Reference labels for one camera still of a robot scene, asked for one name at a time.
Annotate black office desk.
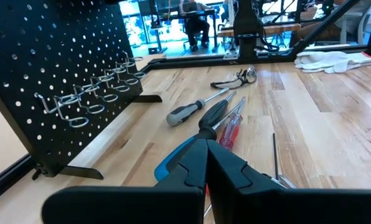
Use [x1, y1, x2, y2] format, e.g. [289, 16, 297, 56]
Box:
[156, 8, 220, 52]

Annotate wooden background workbench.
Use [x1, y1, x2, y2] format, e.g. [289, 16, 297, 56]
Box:
[218, 23, 301, 38]

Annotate white work glove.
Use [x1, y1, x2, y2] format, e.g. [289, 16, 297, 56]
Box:
[293, 50, 371, 75]

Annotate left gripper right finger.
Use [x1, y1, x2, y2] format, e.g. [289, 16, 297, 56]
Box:
[206, 139, 371, 224]

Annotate clear safety glasses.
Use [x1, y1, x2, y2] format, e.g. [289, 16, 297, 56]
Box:
[209, 64, 258, 91]

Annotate black metal pegboard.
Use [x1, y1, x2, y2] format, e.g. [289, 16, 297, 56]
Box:
[0, 0, 164, 187]

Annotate steel ring tool holder rail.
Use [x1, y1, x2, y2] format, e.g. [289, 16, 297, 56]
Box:
[34, 50, 148, 129]

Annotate black aluminium table frame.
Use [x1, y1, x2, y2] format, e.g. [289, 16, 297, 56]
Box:
[0, 0, 371, 207]

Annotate blue black handled screwdriver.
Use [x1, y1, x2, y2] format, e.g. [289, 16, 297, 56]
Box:
[153, 104, 245, 183]

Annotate person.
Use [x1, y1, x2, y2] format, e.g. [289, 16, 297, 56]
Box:
[178, 0, 212, 52]

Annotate red clear-handled screwdriver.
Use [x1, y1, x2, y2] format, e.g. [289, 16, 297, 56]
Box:
[218, 96, 247, 151]

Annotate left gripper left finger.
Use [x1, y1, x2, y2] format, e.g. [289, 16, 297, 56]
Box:
[41, 138, 209, 224]

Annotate blue T-handle hex key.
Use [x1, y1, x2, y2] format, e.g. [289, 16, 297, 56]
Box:
[271, 133, 281, 182]

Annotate grey black nut driver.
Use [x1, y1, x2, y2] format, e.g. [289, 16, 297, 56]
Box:
[166, 87, 230, 127]

